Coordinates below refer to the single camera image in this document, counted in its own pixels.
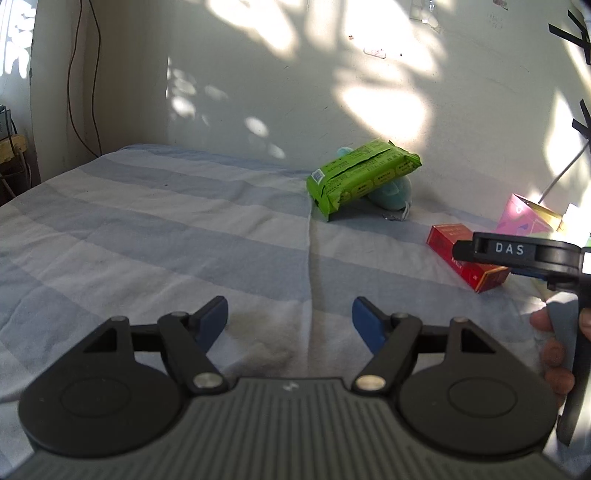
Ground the brown wall cable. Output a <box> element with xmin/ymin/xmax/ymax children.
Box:
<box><xmin>67</xmin><ymin>0</ymin><xmax>103</xmax><ymax>158</ymax></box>

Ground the dark side cabinet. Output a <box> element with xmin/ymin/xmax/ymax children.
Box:
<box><xmin>0</xmin><ymin>157</ymin><xmax>38</xmax><ymax>206</ymax></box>

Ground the black tape cross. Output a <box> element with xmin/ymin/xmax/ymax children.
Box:
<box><xmin>549</xmin><ymin>8</ymin><xmax>591</xmax><ymax>49</ymax></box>
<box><xmin>571</xmin><ymin>98</ymin><xmax>591</xmax><ymax>140</ymax></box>

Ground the red carton box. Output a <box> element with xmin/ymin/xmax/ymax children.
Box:
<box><xmin>426</xmin><ymin>223</ymin><xmax>511</xmax><ymax>294</ymax></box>

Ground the teal plush toy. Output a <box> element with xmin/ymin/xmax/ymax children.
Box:
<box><xmin>336</xmin><ymin>147</ymin><xmax>413</xmax><ymax>220</ymax></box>

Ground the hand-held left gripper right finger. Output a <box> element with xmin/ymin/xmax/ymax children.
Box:
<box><xmin>349</xmin><ymin>296</ymin><xmax>499</xmax><ymax>395</ymax></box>

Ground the striped blue bedsheet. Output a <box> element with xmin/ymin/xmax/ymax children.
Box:
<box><xmin>0</xmin><ymin>144</ymin><xmax>591</xmax><ymax>462</ymax></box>

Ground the clear wall hook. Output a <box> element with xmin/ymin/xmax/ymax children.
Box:
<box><xmin>409</xmin><ymin>0</ymin><xmax>443</xmax><ymax>25</ymax></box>

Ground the person's right hand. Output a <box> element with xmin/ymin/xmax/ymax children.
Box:
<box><xmin>530</xmin><ymin>308</ymin><xmax>591</xmax><ymax>397</ymax></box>

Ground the white wall cable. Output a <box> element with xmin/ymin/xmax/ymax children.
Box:
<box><xmin>538</xmin><ymin>138</ymin><xmax>591</xmax><ymax>205</ymax></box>

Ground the pink paper box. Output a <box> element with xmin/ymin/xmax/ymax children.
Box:
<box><xmin>495</xmin><ymin>193</ymin><xmax>565</xmax><ymax>240</ymax></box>

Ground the green snack packet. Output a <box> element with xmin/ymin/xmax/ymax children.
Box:
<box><xmin>306</xmin><ymin>138</ymin><xmax>422</xmax><ymax>223</ymax></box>

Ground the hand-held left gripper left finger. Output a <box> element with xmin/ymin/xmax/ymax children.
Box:
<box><xmin>83</xmin><ymin>296</ymin><xmax>229</xmax><ymax>395</ymax></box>

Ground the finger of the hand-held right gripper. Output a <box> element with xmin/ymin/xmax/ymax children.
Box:
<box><xmin>452</xmin><ymin>239</ymin><xmax>476</xmax><ymax>263</ymax></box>

